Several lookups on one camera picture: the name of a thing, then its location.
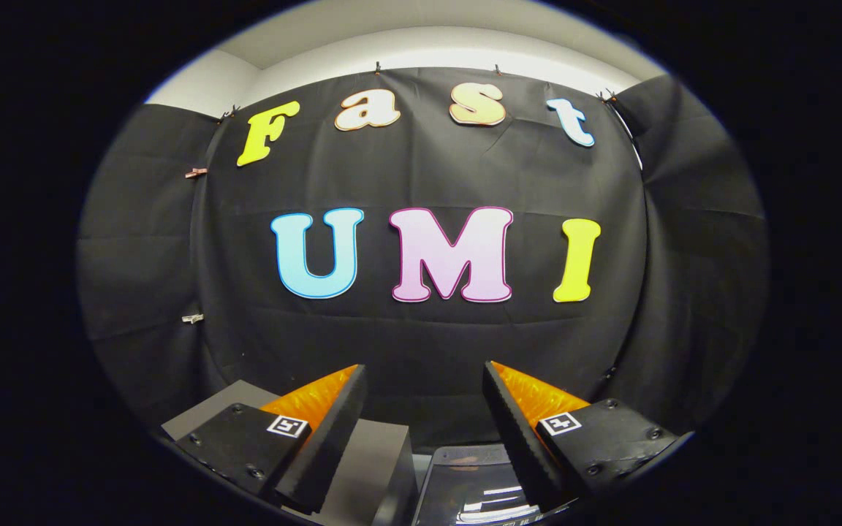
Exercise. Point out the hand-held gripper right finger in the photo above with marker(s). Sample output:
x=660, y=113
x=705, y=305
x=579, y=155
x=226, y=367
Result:
x=516, y=438

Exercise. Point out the pink clothes peg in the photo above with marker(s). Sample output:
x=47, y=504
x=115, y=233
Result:
x=196, y=173

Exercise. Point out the white clothes peg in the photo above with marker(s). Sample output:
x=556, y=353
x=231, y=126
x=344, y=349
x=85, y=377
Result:
x=192, y=318

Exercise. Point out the grey washing machine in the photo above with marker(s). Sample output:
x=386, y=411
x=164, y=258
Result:
x=422, y=498

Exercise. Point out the grey cabinet box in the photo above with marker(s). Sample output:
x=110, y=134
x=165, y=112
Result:
x=377, y=460

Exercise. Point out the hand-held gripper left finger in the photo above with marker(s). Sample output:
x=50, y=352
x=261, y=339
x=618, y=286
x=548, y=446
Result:
x=326, y=438

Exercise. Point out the black backdrop cloth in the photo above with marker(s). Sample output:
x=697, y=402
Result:
x=421, y=175

